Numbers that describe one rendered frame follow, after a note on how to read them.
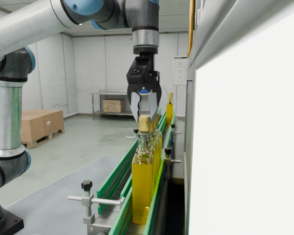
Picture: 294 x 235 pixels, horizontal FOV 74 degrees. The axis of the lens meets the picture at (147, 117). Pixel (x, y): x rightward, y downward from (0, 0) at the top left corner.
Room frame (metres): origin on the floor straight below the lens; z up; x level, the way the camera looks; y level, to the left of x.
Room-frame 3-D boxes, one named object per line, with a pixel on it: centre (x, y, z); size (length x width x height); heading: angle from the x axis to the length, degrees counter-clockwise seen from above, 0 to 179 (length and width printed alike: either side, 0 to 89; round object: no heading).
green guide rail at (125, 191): (1.37, -0.08, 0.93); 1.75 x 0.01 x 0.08; 170
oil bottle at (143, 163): (0.52, 0.01, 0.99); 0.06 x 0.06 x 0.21; 80
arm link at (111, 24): (0.59, 0.11, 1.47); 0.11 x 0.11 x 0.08; 79
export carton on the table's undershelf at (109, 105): (6.30, 1.07, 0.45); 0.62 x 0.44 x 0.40; 75
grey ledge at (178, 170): (1.23, -0.22, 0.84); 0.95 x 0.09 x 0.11; 170
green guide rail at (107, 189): (1.39, -0.01, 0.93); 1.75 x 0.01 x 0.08; 170
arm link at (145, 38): (0.58, 0.01, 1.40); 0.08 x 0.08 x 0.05
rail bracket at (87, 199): (0.49, 0.15, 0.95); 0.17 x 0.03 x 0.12; 80
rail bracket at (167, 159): (0.76, -0.11, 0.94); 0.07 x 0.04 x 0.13; 80
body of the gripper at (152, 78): (0.59, 0.00, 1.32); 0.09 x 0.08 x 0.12; 169
